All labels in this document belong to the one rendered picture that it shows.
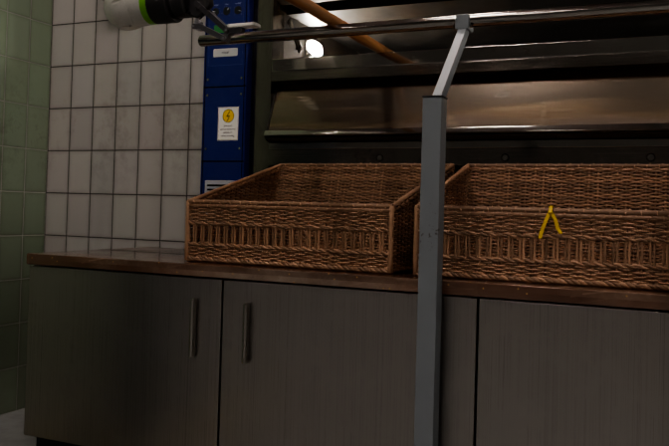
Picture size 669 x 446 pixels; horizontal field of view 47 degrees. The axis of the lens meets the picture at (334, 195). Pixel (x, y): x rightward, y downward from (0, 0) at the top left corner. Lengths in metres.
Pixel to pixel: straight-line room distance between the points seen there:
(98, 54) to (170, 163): 0.50
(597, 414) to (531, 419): 0.13
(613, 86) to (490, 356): 0.86
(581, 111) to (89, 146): 1.64
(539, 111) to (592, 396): 0.84
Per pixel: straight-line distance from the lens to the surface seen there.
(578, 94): 2.12
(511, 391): 1.60
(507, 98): 2.15
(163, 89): 2.62
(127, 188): 2.67
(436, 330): 1.56
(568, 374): 1.57
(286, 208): 1.78
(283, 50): 2.49
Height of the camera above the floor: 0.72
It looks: 1 degrees up
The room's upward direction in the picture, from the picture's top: 2 degrees clockwise
